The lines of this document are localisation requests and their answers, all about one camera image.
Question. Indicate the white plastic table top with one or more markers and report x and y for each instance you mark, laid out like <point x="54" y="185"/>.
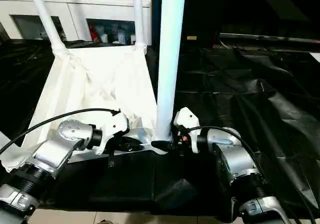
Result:
<point x="100" y="84"/>

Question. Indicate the white sideboard cabinet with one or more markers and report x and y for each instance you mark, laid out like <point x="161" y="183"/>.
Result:
<point x="75" y="9"/>

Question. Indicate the blue upright panel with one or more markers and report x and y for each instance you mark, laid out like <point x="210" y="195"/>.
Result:
<point x="156" y="16"/>

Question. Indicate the white cup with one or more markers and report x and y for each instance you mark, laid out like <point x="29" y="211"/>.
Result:
<point x="132" y="38"/>
<point x="104" y="37"/>

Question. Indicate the red carton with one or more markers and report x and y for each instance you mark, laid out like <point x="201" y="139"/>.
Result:
<point x="93" y="35"/>

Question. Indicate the black mat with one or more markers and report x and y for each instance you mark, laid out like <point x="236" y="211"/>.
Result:
<point x="250" y="96"/>

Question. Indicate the dark metal bar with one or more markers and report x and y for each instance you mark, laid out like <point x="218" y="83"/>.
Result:
<point x="270" y="37"/>

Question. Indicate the white paper sheet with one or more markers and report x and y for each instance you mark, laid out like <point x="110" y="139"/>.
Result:
<point x="316" y="57"/>

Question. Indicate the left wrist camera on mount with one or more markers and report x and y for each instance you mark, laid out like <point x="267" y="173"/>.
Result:
<point x="112" y="126"/>

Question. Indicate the white plastic table leg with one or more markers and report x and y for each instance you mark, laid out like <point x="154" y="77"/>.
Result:
<point x="170" y="59"/>
<point x="47" y="21"/>
<point x="138" y="16"/>
<point x="5" y="146"/>

